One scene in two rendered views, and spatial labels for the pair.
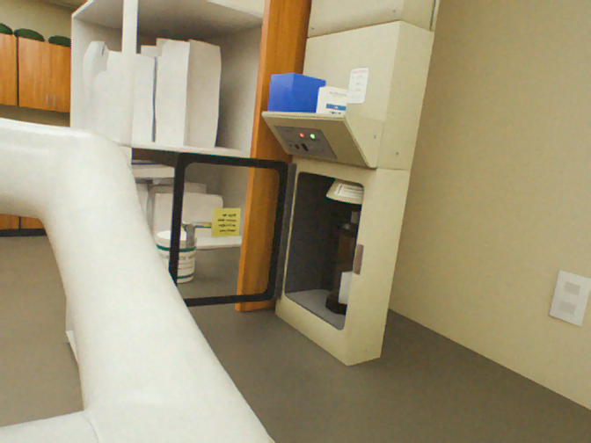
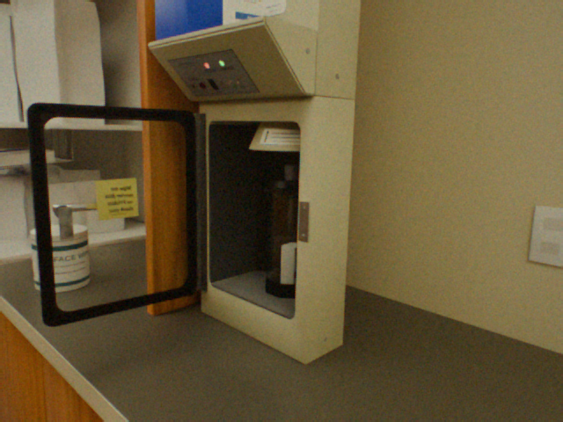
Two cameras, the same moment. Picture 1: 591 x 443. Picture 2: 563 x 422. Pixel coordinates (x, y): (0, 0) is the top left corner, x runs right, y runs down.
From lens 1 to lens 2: 0.27 m
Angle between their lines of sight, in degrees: 9
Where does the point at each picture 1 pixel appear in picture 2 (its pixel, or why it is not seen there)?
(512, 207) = (469, 141)
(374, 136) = (306, 50)
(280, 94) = (171, 12)
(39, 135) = not seen: outside the picture
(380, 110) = (310, 16)
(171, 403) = not seen: outside the picture
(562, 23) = not seen: outside the picture
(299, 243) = (222, 216)
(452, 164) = (391, 101)
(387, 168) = (326, 97)
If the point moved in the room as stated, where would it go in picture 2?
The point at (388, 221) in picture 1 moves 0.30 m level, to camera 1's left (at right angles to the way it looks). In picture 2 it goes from (335, 169) to (159, 167)
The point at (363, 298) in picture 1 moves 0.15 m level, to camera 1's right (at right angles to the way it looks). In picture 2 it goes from (316, 272) to (397, 271)
